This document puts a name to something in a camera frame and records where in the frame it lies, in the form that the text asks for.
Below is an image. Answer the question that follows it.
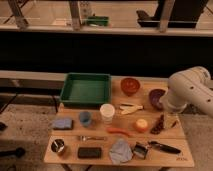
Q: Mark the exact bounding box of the black handled peeler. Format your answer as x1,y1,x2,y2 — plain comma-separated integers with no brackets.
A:
148,141,181,154

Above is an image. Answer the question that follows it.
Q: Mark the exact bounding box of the dark red chili pepper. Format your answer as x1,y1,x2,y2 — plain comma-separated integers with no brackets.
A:
150,115,164,135

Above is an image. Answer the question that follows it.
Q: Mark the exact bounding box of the purple bowl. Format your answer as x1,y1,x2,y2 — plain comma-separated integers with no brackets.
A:
149,89,165,110

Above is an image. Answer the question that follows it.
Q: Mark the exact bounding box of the orange carrot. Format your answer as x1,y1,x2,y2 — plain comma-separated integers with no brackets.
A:
106,127,131,137

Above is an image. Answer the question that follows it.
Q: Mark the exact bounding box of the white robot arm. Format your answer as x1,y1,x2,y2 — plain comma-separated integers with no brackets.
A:
160,66,213,118

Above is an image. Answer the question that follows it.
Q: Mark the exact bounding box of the black sponge block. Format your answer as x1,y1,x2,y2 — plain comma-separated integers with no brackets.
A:
78,147,102,159

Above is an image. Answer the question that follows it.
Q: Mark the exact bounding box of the green plastic tray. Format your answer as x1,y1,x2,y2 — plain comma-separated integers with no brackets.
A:
60,73,111,108

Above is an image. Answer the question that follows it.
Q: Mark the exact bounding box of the blue sponge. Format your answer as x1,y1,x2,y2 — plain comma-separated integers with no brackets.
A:
52,118,73,130

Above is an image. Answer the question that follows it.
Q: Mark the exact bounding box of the silver fork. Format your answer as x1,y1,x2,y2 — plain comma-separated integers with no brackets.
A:
78,135,106,141

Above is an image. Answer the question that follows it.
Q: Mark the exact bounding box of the white paper cup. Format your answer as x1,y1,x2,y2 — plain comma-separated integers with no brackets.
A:
100,104,115,123

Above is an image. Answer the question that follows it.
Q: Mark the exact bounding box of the small metal container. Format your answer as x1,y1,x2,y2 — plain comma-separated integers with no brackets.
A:
133,142,148,159

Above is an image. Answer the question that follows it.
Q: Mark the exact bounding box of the wooden folding table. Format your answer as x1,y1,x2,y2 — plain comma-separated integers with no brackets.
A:
44,78,194,167

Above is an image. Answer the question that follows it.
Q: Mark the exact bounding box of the light blue cloth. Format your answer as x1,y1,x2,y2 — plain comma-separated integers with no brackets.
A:
109,139,133,165

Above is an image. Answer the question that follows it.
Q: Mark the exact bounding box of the steel cup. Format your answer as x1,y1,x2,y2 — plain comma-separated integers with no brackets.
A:
51,139,65,155

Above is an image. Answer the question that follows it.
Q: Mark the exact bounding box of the red-brown bowl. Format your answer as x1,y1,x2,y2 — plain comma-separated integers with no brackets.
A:
121,77,140,96

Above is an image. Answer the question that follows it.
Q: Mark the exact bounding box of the blue plastic cup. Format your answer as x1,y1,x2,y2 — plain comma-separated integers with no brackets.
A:
79,111,92,127

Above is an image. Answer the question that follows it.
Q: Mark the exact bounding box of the wooden spatula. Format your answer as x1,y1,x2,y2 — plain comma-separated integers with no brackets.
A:
120,104,144,115

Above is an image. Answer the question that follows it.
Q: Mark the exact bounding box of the green box on shelf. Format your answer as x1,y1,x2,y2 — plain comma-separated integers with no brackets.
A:
86,16,109,26

